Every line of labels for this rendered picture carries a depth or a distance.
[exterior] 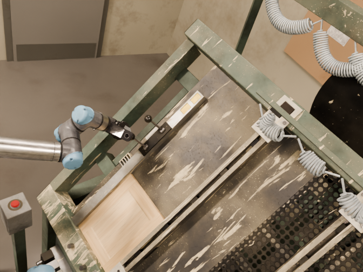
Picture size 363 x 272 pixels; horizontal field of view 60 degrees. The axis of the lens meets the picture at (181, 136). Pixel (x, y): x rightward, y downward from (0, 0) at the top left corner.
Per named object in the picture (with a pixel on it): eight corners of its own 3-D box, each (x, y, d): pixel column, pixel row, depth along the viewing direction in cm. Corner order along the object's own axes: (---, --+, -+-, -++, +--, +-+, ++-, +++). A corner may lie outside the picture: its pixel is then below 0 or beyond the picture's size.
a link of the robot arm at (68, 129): (53, 146, 123) (73, 131, 121) (51, 126, 130) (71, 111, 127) (68, 154, 129) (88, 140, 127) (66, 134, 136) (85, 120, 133)
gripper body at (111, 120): (114, 117, 149) (98, 110, 138) (127, 124, 145) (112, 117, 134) (106, 131, 149) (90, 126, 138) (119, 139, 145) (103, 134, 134)
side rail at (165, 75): (63, 184, 185) (49, 183, 175) (194, 47, 170) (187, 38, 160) (68, 192, 183) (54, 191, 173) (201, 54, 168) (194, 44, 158)
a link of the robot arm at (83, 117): (66, 111, 124) (82, 100, 122) (85, 118, 134) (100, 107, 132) (72, 127, 121) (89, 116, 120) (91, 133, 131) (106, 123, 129)
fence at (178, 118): (76, 218, 170) (71, 218, 166) (200, 92, 156) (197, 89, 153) (80, 225, 168) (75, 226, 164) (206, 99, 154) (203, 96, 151)
